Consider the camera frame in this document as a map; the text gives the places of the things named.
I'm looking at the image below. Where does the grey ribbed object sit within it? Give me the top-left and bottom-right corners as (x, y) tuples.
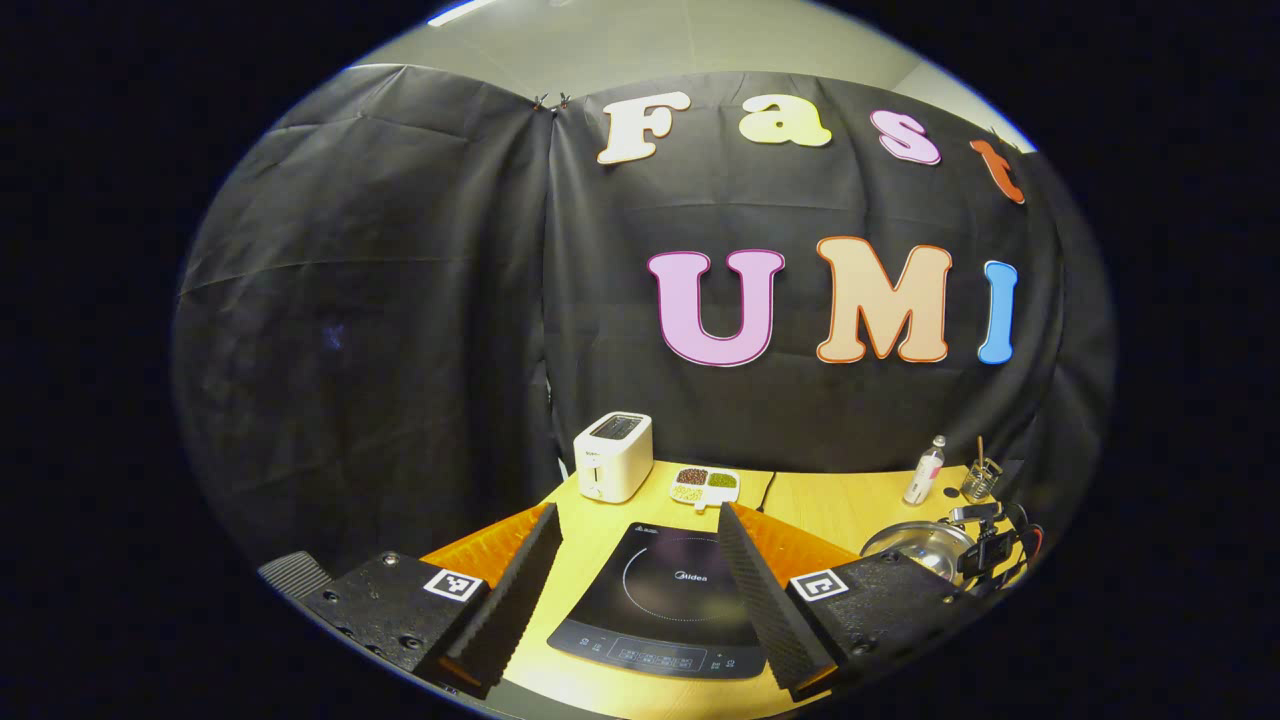
(258, 550), (333, 602)

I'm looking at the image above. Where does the small glass jar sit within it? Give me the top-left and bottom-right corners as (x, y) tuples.
(961, 458), (1004, 503)

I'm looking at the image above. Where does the steel pot with black handles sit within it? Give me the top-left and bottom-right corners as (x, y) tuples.
(860, 520), (979, 584)

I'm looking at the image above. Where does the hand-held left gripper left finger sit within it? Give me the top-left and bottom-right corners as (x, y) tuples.
(300, 502), (563, 701)

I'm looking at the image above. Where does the black induction cooktop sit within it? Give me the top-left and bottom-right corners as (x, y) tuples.
(547, 521), (769, 682)

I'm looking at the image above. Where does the white toaster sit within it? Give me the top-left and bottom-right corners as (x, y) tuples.
(573, 411), (654, 504)

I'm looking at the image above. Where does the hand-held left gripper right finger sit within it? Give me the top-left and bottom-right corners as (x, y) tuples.
(717, 502), (986, 703)

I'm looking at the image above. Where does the white divided bean dish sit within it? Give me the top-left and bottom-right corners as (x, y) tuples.
(669, 465), (742, 513)

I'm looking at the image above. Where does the black backdrop cloth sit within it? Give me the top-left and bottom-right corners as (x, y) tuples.
(170, 63), (1116, 581)

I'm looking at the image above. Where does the white bottle with pink label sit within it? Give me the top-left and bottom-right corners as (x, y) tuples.
(903, 435), (947, 506)

